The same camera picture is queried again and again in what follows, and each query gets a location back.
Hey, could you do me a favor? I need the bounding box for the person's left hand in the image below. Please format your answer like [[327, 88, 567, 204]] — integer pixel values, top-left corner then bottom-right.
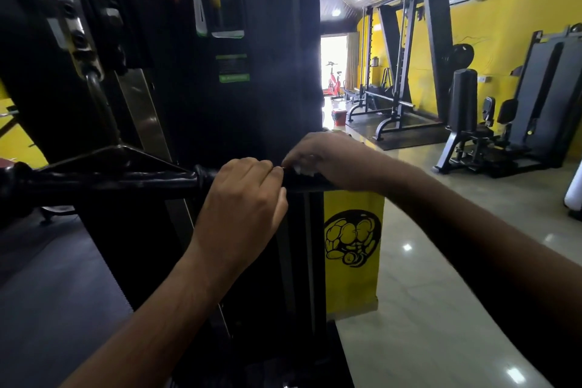
[[189, 158, 290, 285]]

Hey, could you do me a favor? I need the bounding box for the person's right hand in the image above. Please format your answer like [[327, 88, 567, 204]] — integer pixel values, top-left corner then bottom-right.
[[281, 130, 393, 196]]

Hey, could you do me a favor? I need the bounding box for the chrome black bar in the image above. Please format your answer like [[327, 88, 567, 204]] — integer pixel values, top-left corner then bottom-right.
[[0, 144, 346, 220]]

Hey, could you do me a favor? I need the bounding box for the person's right forearm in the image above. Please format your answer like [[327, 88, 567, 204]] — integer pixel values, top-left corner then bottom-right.
[[377, 164, 582, 388]]

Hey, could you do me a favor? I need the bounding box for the person's left forearm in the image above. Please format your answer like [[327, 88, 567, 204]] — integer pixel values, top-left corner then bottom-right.
[[59, 255, 237, 388]]

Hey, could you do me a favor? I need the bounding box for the red spin bike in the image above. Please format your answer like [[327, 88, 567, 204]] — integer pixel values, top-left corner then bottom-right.
[[323, 61, 344, 98]]

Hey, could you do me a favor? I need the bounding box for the black floor mat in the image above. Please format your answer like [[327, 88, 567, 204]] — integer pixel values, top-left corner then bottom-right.
[[347, 112, 451, 151]]

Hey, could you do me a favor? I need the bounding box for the beige door curtain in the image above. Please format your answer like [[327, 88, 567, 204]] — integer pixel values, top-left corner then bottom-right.
[[344, 32, 360, 89]]

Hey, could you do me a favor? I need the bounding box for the yellow wooden plyo box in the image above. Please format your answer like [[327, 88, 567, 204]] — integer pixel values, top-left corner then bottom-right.
[[323, 190, 386, 321]]

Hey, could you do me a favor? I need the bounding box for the green warning label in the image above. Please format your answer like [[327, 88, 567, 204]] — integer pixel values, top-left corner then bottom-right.
[[216, 54, 251, 83]]

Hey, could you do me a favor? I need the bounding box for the black smith machine rack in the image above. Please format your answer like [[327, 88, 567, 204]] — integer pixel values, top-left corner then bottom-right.
[[345, 0, 455, 142]]

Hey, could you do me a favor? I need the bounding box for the black round weight plate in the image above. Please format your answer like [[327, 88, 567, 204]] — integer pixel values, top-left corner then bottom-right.
[[447, 43, 475, 71]]

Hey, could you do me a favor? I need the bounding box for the dark shrouded seated machine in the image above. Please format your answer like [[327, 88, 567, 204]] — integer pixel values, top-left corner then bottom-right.
[[489, 22, 582, 179]]

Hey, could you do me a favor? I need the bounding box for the black orange bench press rack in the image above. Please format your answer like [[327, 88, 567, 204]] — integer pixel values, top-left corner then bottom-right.
[[0, 105, 21, 138]]

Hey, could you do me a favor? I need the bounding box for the black weight machine frame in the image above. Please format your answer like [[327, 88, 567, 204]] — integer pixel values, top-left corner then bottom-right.
[[0, 0, 355, 388]]

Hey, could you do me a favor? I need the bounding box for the steel cable end bracket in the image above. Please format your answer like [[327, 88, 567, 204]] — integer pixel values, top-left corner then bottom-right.
[[47, 0, 104, 82]]

